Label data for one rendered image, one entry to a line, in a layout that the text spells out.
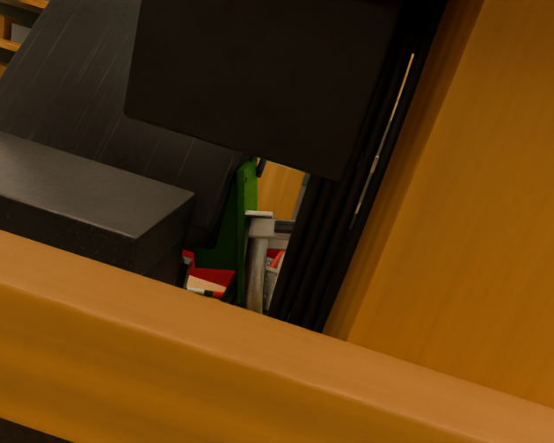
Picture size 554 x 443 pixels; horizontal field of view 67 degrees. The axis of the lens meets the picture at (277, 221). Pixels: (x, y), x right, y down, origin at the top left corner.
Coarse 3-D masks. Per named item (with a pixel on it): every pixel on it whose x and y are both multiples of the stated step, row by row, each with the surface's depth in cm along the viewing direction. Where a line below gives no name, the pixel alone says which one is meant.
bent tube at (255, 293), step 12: (252, 216) 61; (264, 216) 61; (252, 240) 60; (264, 240) 61; (252, 252) 59; (264, 252) 60; (252, 264) 59; (264, 264) 60; (252, 276) 58; (252, 288) 58; (252, 300) 58
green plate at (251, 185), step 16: (256, 160) 69; (240, 176) 59; (240, 192) 60; (256, 192) 71; (240, 208) 61; (256, 208) 72; (224, 224) 63; (240, 224) 62; (224, 240) 64; (240, 240) 62; (208, 256) 65; (224, 256) 65; (240, 256) 63; (240, 272) 64; (240, 288) 65
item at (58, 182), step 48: (0, 144) 51; (0, 192) 39; (48, 192) 42; (96, 192) 45; (144, 192) 49; (192, 192) 54; (48, 240) 39; (96, 240) 39; (144, 240) 40; (0, 432) 47
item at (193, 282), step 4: (192, 276) 103; (188, 280) 101; (192, 280) 101; (196, 280) 102; (200, 280) 103; (204, 280) 103; (188, 284) 100; (192, 284) 100; (196, 284) 101; (200, 284) 101; (204, 284) 102; (208, 284) 102; (212, 284) 103; (216, 284) 103; (200, 288) 99; (204, 288) 100; (208, 288) 100; (212, 288) 101; (216, 288) 101; (220, 288) 102; (224, 288) 102; (212, 296) 97
